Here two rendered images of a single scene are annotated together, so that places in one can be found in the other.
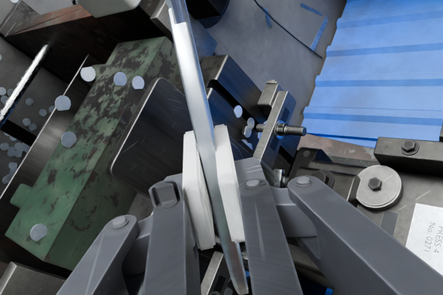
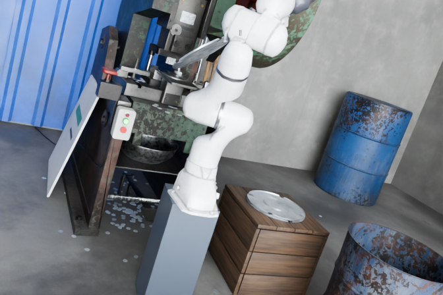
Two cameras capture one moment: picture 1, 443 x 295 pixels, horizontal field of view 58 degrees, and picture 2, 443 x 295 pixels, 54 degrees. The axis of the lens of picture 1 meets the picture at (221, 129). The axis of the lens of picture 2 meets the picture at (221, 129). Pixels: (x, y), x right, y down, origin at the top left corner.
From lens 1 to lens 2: 180 cm
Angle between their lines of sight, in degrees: 56
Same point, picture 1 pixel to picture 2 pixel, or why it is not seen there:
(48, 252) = not seen: hidden behind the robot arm
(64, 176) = (184, 125)
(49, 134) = (150, 169)
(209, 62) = (128, 90)
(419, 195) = (178, 20)
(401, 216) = (182, 24)
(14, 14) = (85, 229)
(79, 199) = not seen: hidden behind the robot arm
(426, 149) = (172, 16)
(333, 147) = (109, 58)
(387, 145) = (169, 26)
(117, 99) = (158, 114)
